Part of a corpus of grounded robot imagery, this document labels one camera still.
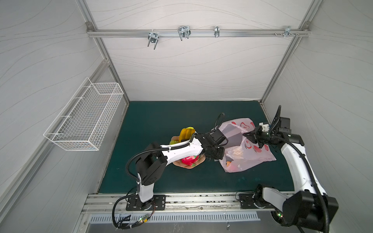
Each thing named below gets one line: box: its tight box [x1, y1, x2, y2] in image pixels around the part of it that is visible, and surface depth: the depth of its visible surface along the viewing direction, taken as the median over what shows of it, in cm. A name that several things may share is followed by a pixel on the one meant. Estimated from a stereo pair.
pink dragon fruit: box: [181, 155, 200, 167], surface depth 81 cm
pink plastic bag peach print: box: [218, 117, 277, 173], surface depth 78 cm
